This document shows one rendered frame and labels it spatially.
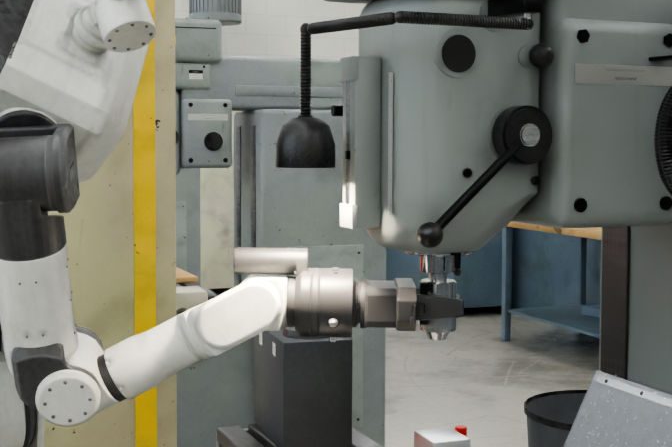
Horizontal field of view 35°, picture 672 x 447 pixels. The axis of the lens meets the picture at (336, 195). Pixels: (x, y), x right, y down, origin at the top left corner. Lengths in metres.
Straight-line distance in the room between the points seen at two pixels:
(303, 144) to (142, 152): 1.77
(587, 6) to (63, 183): 0.66
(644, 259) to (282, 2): 9.46
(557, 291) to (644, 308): 6.97
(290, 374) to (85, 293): 1.31
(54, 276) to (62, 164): 0.15
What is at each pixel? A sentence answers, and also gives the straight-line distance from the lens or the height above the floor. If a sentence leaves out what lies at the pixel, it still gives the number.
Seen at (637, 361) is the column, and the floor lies 1.12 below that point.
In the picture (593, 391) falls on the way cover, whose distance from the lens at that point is 1.72.
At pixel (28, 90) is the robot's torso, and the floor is 1.51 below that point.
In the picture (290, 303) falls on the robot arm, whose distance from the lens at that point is 1.34.
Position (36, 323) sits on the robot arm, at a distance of 1.33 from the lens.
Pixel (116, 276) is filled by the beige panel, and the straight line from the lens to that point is 3.00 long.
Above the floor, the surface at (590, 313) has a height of 0.25.
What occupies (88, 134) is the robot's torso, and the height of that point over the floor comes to 1.45.
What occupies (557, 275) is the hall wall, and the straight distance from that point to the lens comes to 8.58.
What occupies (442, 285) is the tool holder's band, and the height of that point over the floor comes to 1.27.
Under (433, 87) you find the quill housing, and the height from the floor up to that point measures 1.51.
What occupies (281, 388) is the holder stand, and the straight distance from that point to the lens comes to 1.77.
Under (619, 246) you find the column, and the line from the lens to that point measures 1.66.
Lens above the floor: 1.45
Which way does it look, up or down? 3 degrees down
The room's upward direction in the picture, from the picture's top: straight up
